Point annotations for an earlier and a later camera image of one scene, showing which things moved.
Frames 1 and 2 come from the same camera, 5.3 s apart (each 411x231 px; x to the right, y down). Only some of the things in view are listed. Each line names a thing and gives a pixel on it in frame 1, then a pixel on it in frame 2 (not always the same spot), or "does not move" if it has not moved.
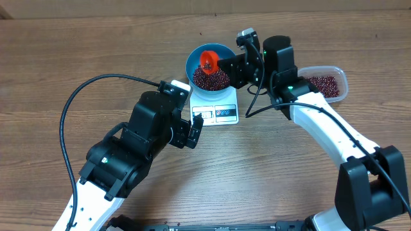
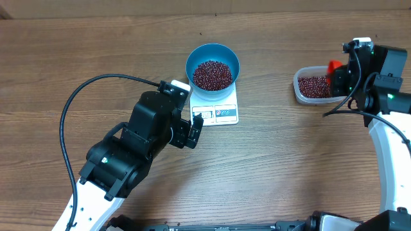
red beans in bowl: [215, 81] does not move
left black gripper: [182, 131] does not move
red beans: [325, 85] does not move
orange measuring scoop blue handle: [209, 59] → [332, 65]
